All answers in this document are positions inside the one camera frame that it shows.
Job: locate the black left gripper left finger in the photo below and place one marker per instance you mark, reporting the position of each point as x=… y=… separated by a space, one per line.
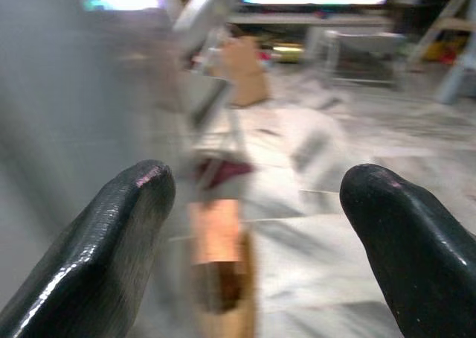
x=93 y=256

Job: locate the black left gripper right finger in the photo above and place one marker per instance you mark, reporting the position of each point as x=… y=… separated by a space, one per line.
x=416 y=256

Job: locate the brown paper bag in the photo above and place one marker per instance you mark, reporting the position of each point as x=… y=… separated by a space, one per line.
x=219 y=248

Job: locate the pale wooden ladder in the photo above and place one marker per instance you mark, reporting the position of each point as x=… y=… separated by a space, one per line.
x=455 y=25

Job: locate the brown cardboard box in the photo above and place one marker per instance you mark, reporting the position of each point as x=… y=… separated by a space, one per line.
x=247 y=77

